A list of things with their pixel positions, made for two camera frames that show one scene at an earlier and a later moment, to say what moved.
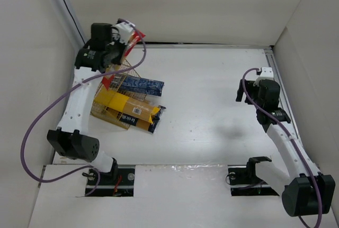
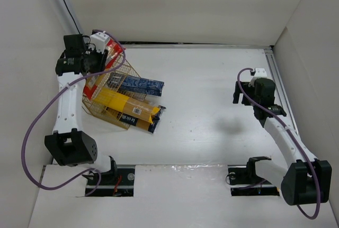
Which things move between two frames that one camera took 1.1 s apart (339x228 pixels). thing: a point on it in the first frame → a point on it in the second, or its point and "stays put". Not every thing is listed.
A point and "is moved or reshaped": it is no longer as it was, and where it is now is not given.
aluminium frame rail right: (284, 100) stays put
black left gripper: (116, 56) → (100, 60)
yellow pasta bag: (126, 104) stays put
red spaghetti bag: (135, 37) is moved or reshaped
